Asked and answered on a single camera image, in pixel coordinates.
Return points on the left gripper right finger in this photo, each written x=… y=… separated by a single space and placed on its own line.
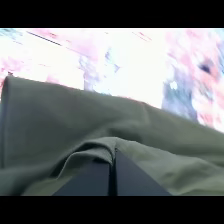
x=135 y=181

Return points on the olive green garment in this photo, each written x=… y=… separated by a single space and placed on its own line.
x=66 y=126

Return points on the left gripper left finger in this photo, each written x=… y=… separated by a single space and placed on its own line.
x=91 y=181

